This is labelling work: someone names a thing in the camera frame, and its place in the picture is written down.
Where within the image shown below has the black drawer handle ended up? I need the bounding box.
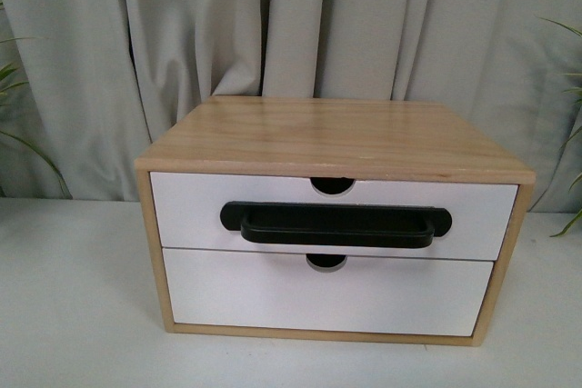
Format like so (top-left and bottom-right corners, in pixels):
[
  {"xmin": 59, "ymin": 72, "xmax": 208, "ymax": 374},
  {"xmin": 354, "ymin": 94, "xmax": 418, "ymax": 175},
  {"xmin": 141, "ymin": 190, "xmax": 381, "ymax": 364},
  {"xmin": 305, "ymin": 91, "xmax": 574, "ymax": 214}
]
[{"xmin": 220, "ymin": 201, "xmax": 452, "ymax": 249}]

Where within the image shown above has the white bottom drawer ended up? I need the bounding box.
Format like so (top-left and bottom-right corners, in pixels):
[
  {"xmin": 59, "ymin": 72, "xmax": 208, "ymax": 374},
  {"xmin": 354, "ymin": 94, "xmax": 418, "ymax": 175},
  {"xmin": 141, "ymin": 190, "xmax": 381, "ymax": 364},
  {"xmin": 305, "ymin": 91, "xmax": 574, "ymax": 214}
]
[{"xmin": 163, "ymin": 249, "xmax": 493, "ymax": 336}]

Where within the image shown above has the wooden drawer cabinet frame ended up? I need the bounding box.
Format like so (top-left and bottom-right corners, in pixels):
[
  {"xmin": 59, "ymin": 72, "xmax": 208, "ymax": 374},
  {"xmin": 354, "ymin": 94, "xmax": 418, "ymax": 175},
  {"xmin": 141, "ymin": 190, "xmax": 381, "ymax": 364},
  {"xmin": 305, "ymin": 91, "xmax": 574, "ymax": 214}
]
[{"xmin": 135, "ymin": 96, "xmax": 536, "ymax": 346}]

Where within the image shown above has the green plant left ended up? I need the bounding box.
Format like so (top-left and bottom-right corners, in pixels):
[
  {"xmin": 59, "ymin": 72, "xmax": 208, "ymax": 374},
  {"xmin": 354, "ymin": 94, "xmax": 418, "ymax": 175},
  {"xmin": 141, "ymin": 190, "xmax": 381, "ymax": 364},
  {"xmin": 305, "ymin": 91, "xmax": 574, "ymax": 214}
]
[{"xmin": 1, "ymin": 60, "xmax": 72, "ymax": 200}]

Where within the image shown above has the grey curtain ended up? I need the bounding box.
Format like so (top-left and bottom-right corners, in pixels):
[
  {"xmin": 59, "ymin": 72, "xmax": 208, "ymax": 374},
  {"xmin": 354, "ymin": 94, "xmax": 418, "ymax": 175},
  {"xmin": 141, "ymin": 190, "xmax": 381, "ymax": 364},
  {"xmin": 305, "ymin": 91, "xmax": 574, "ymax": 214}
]
[{"xmin": 1, "ymin": 0, "xmax": 581, "ymax": 213}]

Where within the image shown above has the green plant right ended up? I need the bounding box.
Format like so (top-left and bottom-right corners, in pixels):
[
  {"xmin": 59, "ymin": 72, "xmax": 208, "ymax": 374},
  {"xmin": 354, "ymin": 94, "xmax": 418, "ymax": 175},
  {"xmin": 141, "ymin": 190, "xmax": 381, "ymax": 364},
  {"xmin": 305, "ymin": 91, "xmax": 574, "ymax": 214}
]
[{"xmin": 541, "ymin": 17, "xmax": 581, "ymax": 238}]

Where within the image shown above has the green plant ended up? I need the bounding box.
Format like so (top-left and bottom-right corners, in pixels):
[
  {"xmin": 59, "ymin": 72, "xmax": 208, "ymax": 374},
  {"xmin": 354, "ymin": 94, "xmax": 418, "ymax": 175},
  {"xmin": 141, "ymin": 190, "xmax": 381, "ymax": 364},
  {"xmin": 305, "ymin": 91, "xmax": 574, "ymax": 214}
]
[
  {"xmin": 1, "ymin": 60, "xmax": 72, "ymax": 200},
  {"xmin": 541, "ymin": 17, "xmax": 581, "ymax": 238}
]

